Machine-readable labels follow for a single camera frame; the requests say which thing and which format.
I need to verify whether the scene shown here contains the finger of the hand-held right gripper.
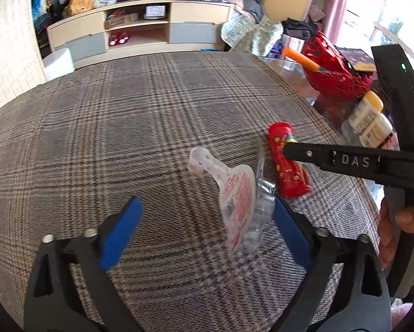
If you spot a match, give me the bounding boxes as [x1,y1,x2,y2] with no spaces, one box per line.
[283,141,401,184]

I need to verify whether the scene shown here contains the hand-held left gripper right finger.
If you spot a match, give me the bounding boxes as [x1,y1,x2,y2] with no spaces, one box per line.
[273,195,392,332]

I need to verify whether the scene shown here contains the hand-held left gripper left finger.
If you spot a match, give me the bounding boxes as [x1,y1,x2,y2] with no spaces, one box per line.
[24,196,144,332]

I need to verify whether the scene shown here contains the red candy tube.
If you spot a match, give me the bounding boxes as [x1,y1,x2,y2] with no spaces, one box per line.
[266,122,311,199]

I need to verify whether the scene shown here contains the clear blister pack pink card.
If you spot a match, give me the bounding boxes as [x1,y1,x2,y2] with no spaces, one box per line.
[188,146,276,254]

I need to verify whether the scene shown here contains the person's right hand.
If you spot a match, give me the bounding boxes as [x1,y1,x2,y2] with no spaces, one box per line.
[378,199,414,269]

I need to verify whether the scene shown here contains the cream bottle yellow cap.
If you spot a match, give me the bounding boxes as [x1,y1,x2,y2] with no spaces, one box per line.
[359,112,394,148]
[348,90,384,134]

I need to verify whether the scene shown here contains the dark starred box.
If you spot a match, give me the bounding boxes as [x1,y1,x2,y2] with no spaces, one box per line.
[338,46,378,74]

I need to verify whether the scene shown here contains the red perforated basket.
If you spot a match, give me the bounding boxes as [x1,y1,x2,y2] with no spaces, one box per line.
[301,30,374,102]

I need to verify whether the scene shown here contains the grey plaid tablecloth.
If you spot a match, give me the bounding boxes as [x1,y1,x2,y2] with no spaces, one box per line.
[0,51,382,332]

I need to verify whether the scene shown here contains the pink curtain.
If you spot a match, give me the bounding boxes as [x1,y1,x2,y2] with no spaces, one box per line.
[323,0,352,44]

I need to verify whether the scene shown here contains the dark clothes pile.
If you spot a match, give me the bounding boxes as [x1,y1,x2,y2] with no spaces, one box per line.
[282,17,319,39]

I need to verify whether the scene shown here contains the green white knit blanket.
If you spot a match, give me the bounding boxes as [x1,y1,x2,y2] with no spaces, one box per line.
[221,15,284,55]

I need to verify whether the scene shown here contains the white round stool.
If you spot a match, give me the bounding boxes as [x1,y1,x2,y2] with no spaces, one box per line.
[43,48,75,81]

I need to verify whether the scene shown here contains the beige grey media cabinet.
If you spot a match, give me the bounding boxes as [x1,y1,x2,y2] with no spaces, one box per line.
[47,0,236,67]

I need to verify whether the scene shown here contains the red slippers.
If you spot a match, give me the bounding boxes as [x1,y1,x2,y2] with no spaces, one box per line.
[109,31,132,46]

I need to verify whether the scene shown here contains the brown cardboard box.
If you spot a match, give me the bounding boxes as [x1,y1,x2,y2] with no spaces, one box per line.
[105,13,139,30]

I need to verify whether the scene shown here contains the small white box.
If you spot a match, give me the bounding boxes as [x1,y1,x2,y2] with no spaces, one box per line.
[144,5,168,20]

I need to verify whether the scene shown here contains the orange handled tool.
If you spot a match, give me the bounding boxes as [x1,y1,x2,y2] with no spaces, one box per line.
[284,46,333,74]

